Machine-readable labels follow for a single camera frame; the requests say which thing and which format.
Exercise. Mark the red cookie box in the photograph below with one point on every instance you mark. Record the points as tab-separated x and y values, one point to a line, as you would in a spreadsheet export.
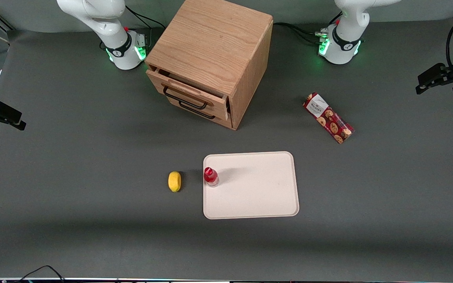
328	117

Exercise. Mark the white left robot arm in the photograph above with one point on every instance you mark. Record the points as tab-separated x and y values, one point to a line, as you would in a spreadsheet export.
344	35

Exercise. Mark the beige plastic tray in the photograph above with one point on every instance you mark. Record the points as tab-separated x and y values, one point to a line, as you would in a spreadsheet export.
250	184

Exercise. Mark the yellow lemon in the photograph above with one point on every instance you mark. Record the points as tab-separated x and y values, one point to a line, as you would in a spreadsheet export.
174	181

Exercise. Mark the wooden drawer cabinet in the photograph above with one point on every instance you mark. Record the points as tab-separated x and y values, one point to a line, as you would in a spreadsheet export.
226	51

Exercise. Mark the small red-capped bottle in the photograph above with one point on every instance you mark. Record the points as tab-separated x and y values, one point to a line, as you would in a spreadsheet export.
210	177

